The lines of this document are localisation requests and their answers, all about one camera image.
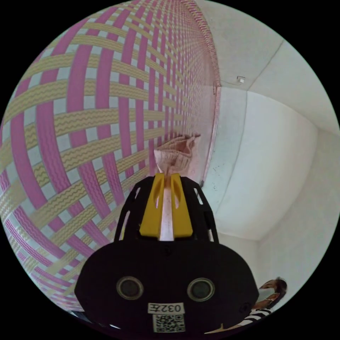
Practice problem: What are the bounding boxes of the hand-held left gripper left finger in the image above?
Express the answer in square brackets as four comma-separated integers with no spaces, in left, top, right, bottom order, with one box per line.
[140,173,166,237]

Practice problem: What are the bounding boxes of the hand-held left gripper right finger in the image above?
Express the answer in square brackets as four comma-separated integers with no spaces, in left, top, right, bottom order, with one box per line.
[170,173,193,238]

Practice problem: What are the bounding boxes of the pink pants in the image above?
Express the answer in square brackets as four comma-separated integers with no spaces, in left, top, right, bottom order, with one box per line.
[154,134,202,242]

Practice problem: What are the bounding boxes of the bed with pink woven mat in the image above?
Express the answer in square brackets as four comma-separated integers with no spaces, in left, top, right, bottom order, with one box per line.
[0,3,222,313]

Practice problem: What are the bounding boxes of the person's body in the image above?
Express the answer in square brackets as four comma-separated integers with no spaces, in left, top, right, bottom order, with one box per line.
[204,277,288,335]

